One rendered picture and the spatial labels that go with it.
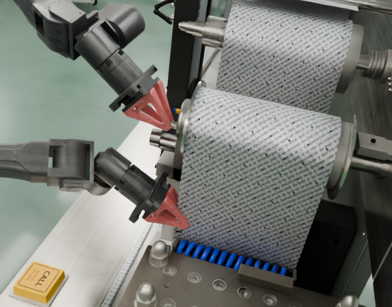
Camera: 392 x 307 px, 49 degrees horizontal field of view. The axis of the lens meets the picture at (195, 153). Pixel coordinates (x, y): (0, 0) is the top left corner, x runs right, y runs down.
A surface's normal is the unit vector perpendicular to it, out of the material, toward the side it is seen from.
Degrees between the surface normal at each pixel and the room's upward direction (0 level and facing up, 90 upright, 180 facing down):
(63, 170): 36
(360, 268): 90
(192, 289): 0
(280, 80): 92
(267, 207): 90
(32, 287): 0
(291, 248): 90
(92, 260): 0
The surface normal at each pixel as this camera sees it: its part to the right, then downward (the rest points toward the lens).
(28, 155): 0.32, -0.35
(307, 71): -0.25, 0.53
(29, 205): 0.12, -0.83
